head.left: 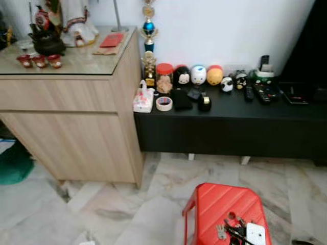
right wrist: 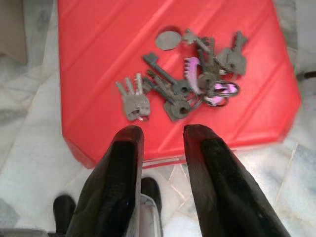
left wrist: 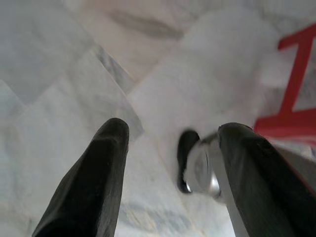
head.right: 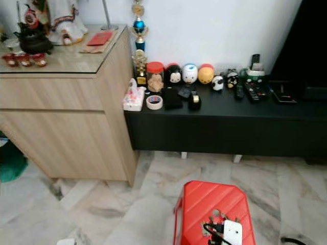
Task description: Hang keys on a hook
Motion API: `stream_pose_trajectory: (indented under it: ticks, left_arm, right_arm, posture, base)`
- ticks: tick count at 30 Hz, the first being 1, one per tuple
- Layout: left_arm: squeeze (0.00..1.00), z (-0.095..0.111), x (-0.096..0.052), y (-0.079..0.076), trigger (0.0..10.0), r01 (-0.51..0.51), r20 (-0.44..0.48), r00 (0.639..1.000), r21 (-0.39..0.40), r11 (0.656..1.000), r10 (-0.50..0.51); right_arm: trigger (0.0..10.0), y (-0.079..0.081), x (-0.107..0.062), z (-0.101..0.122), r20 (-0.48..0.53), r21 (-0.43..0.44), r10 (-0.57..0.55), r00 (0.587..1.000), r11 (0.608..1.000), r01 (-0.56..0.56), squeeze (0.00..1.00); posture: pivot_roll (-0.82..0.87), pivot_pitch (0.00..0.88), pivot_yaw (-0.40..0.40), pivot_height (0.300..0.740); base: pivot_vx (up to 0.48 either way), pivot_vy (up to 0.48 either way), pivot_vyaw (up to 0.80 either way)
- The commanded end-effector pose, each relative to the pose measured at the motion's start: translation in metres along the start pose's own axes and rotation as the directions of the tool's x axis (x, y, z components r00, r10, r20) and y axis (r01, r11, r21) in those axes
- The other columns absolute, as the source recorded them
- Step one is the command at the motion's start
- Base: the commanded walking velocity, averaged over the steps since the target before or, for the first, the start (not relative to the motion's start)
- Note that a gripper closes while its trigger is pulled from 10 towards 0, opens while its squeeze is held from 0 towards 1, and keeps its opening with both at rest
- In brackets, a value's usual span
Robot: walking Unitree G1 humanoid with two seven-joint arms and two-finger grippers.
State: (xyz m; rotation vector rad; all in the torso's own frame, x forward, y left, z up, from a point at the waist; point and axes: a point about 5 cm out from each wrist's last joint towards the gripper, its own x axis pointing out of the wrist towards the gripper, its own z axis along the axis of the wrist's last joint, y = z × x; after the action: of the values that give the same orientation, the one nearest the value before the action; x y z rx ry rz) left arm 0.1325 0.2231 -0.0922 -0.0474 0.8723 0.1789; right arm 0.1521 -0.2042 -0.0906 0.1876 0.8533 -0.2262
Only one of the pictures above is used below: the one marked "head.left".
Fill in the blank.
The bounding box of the bunch of metal keys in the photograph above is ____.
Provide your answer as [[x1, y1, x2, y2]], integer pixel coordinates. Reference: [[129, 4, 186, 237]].
[[215, 213, 248, 241]]

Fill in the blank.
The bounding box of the red plastic stool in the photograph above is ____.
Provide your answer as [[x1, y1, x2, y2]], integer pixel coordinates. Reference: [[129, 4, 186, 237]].
[[182, 183, 273, 245]]

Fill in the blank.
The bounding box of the black low TV console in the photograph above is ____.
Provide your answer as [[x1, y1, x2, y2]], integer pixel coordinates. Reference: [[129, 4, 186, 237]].
[[134, 84, 327, 166]]

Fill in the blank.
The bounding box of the black tape dispenser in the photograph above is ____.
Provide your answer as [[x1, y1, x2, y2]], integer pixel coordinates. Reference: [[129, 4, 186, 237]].
[[198, 93, 213, 112]]

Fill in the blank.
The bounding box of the slim black remote control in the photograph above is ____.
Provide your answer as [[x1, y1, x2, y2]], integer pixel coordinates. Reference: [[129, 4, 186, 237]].
[[244, 85, 254, 102]]

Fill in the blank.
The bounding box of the black wallet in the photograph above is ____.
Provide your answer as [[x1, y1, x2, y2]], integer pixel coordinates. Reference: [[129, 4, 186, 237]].
[[171, 88, 194, 111]]

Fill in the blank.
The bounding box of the small black pouch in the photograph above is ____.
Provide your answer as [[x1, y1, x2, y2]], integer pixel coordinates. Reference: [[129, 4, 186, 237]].
[[187, 87, 203, 101]]

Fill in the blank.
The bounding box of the flat black set-top box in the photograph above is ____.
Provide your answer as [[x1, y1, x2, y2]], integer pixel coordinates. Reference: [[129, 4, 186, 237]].
[[280, 84, 310, 106]]

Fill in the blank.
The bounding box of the small white black toy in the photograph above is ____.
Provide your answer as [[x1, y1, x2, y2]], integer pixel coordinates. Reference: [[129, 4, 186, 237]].
[[221, 77, 234, 93]]

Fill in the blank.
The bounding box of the black white figure toy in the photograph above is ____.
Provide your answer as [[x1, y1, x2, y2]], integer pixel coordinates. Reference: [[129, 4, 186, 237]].
[[235, 70, 248, 90]]

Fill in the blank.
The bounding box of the white tape roll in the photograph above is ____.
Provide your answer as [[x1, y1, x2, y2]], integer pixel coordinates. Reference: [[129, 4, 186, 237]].
[[156, 96, 173, 112]]

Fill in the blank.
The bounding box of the green round phone base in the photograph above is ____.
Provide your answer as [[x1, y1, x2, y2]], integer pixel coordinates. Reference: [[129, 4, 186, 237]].
[[254, 69, 276, 85]]

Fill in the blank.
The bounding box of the yellow red plush toy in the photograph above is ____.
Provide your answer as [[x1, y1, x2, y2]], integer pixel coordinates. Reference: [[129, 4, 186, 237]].
[[206, 65, 224, 86]]

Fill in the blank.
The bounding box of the white blue plush toy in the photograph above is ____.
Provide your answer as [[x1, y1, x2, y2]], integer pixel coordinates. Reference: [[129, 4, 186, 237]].
[[191, 65, 207, 86]]

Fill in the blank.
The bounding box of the pink white tissue pack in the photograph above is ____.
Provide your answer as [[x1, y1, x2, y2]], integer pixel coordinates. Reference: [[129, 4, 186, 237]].
[[133, 80, 155, 113]]

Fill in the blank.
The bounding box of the black mouse plush toy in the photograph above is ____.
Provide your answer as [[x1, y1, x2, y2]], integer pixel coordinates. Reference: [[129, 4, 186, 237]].
[[174, 65, 192, 86]]

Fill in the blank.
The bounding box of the clear jar red lid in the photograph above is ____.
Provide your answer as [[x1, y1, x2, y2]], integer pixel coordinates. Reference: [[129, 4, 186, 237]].
[[156, 63, 174, 94]]

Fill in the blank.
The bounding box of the small gold trophy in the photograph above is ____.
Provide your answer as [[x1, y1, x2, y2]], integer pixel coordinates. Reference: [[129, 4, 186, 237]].
[[142, 51, 157, 87]]

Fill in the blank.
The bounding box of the black television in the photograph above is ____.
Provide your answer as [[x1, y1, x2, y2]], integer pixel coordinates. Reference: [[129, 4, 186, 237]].
[[278, 0, 327, 90]]

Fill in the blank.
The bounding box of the light wooden cabinet glass top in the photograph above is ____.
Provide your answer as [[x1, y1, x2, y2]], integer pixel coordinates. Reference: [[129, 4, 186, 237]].
[[0, 27, 145, 188]]

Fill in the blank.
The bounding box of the brown envelope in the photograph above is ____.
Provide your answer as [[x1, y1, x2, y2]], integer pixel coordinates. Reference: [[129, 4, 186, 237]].
[[92, 43, 121, 56]]

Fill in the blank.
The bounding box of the tall blue gold trophy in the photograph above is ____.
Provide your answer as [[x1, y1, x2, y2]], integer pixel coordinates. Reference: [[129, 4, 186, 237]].
[[141, 0, 159, 53]]

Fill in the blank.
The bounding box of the red packet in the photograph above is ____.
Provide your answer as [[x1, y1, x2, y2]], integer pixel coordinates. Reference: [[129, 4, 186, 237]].
[[100, 33, 125, 48]]

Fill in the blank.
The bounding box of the green bag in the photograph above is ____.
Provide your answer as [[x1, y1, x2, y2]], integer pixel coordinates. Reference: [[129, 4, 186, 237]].
[[0, 140, 34, 185]]

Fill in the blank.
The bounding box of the metal lamp stand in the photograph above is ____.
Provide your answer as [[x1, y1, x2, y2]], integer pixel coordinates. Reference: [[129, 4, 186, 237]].
[[111, 0, 129, 33]]

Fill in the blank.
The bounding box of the white robed figurine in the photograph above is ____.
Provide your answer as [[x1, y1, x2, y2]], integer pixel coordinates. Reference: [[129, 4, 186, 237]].
[[49, 0, 100, 48]]

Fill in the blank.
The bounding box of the red faced figurine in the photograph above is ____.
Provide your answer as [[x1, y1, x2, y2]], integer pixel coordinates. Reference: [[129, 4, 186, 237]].
[[32, 3, 52, 31]]

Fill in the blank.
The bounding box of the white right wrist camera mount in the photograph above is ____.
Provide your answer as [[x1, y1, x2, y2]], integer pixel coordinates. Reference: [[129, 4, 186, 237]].
[[246, 223, 267, 245]]

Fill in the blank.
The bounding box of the black cordless phone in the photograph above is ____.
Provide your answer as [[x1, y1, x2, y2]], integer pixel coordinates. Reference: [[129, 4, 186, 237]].
[[260, 55, 270, 72]]

